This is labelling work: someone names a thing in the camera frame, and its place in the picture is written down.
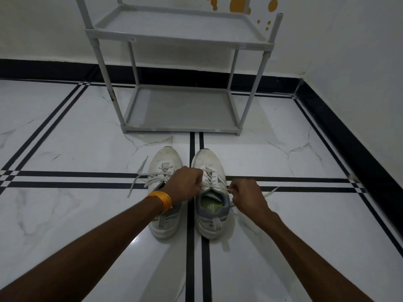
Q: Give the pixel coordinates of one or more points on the person's left hand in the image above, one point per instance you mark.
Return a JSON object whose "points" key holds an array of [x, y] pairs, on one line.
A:
{"points": [[181, 185]]}

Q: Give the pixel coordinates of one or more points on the person's right forearm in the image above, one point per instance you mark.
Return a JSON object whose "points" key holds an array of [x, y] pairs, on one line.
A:
{"points": [[308, 261]]}

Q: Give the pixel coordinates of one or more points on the orange thread wristband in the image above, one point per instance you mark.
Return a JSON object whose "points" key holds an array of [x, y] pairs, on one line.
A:
{"points": [[163, 200]]}

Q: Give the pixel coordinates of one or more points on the orange dotted wall decal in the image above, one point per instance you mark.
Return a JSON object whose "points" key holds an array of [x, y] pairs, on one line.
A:
{"points": [[238, 4]]}

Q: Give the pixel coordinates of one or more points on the white shoelace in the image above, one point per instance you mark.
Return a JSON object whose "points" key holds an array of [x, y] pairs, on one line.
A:
{"points": [[217, 187], [138, 180]]}

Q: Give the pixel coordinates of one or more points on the grey plastic shoe rack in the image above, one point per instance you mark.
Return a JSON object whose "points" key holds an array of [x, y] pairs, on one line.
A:
{"points": [[182, 106]]}

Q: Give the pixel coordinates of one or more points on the person's right fingers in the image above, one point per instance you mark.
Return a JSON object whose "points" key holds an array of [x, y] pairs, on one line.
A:
{"points": [[233, 189]]}

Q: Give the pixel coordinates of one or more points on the person's right hand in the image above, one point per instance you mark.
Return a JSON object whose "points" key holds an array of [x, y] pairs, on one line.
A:
{"points": [[250, 198]]}

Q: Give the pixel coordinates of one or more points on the person's left forearm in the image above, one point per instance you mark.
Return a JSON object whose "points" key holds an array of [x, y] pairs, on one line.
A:
{"points": [[94, 248]]}

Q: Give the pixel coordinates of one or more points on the white sneaker with green insole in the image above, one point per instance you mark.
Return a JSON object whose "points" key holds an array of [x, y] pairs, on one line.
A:
{"points": [[211, 221]]}

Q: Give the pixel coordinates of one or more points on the person's left fingers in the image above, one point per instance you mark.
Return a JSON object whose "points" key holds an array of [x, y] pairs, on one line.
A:
{"points": [[197, 182]]}

